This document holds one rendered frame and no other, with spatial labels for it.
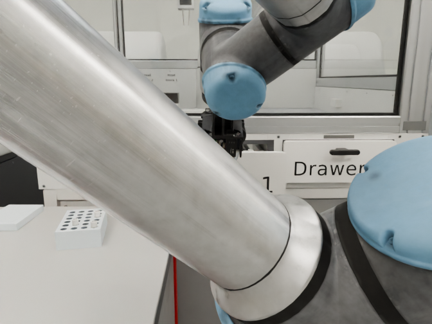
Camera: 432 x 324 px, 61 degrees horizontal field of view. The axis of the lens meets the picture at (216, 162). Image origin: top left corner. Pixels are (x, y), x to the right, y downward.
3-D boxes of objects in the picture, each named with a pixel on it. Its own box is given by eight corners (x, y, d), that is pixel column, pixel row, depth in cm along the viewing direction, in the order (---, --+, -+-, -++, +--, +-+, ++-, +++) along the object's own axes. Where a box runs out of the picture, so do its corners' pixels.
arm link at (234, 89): (267, 41, 39) (252, -5, 46) (189, 101, 44) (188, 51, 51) (305, 86, 43) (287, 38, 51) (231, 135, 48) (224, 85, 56)
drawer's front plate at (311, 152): (393, 182, 97) (396, 141, 94) (283, 182, 96) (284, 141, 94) (389, 180, 98) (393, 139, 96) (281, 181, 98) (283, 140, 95)
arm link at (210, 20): (198, 13, 47) (195, -14, 53) (200, 85, 55) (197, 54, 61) (259, 12, 48) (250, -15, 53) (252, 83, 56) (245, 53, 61)
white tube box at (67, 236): (101, 247, 72) (100, 229, 72) (56, 251, 71) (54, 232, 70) (107, 223, 84) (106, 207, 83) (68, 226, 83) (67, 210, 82)
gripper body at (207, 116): (200, 160, 67) (199, 108, 58) (201, 128, 73) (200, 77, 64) (242, 160, 67) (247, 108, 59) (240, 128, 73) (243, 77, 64)
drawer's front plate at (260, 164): (285, 201, 82) (287, 152, 79) (153, 202, 81) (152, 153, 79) (283, 198, 83) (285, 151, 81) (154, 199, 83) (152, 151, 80)
